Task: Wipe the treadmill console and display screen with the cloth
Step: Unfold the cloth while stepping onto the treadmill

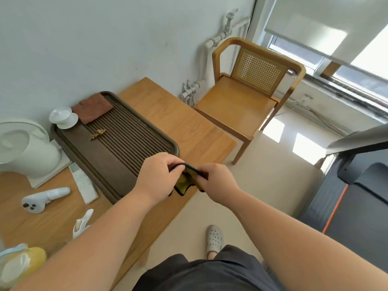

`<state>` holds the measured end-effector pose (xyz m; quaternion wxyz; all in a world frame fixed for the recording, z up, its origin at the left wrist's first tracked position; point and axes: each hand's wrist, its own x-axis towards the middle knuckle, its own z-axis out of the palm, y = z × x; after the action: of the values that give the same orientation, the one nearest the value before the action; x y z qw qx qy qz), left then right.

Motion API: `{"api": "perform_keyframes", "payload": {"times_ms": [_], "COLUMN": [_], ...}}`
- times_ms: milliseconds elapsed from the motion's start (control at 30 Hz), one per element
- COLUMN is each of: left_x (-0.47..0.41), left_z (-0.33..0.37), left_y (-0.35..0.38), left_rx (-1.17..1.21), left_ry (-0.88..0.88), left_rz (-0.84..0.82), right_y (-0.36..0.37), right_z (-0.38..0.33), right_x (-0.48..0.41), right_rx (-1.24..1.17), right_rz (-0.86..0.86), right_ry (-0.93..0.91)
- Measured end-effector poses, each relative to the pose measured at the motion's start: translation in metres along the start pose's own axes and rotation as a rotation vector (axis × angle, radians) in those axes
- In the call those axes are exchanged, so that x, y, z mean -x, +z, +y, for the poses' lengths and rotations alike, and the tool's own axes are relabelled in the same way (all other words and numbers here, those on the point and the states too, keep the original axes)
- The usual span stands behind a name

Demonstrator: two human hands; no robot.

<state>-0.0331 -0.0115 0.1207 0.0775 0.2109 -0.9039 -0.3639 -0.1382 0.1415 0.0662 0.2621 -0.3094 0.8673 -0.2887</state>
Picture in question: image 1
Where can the person's right hand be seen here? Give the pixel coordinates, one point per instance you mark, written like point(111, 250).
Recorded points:
point(219, 184)

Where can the person's left hand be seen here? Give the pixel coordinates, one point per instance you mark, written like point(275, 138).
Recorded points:
point(154, 178)

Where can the person's right fingers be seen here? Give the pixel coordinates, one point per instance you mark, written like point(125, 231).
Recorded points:
point(200, 178)

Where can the person's left fingers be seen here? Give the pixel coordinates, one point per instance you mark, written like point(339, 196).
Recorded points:
point(176, 166)

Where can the black and yellow pouch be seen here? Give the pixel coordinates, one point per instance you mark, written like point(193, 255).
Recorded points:
point(188, 181)

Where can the person's left forearm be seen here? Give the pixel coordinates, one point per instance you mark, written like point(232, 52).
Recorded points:
point(91, 245)

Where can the person's right forearm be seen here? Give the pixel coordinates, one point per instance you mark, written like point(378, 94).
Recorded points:
point(291, 242)

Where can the dark brown tea tray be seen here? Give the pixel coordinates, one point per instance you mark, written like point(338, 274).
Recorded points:
point(121, 145)

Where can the grey perforated clog shoe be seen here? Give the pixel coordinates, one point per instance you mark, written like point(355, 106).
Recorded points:
point(214, 239)

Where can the small golden tea pet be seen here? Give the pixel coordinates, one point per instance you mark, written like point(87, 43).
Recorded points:
point(97, 133)

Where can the wooden chair with cane back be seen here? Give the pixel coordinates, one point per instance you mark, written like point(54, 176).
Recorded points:
point(242, 99)

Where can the dark grey shorts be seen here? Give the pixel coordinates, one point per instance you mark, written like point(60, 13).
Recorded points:
point(206, 271)

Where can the brown tea cloth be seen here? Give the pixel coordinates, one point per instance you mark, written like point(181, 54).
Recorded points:
point(92, 107)

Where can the white handheld controller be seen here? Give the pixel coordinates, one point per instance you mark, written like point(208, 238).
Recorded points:
point(81, 225)
point(42, 199)

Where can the white heating pipes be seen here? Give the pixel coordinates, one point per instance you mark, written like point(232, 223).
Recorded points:
point(212, 54)

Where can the white lidded tea cup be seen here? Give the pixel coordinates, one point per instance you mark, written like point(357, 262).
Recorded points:
point(63, 116)

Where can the white kettle base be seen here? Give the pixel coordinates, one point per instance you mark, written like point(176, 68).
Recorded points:
point(48, 171)

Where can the black treadmill with orange stripe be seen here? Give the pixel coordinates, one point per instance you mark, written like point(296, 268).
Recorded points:
point(351, 196)

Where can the white electric kettle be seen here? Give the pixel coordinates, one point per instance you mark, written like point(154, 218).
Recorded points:
point(24, 148)

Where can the yellow plastic bag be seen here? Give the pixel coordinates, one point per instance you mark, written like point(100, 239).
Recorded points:
point(19, 263)

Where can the white roller blind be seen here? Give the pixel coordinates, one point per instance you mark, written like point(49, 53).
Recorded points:
point(327, 27)

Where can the window frame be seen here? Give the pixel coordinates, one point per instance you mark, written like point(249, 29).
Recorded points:
point(333, 66)

